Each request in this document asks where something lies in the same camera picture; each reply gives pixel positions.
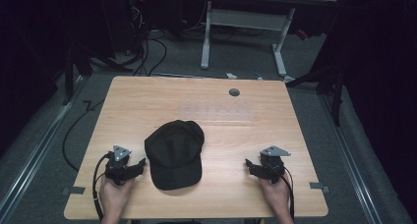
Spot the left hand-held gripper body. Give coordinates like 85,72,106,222
104,144,140,187

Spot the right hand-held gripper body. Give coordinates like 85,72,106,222
257,145,292,185

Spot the black baseball cap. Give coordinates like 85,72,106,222
144,119,206,192

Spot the person's right hand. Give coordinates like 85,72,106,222
258,175,292,217

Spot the person's left hand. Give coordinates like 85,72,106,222
98,176,136,218

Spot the black metal stand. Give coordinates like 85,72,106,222
285,65,346,128
61,45,94,106

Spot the small red object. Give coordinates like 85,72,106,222
295,28,310,41

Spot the white-legged desk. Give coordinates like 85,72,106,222
200,0,339,79

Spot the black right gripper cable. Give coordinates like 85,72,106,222
266,163,296,220

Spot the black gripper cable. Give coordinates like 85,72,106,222
91,152,112,222
266,163,296,220

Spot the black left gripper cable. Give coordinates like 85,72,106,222
91,152,112,222

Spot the grey table edge bracket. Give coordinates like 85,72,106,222
309,181,331,195
61,186,87,196

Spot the black floor cable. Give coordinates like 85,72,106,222
61,98,106,173

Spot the metal floor rail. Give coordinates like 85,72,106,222
319,92,384,224
0,76,87,220

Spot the bundle of black cables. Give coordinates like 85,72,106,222
122,2,169,78

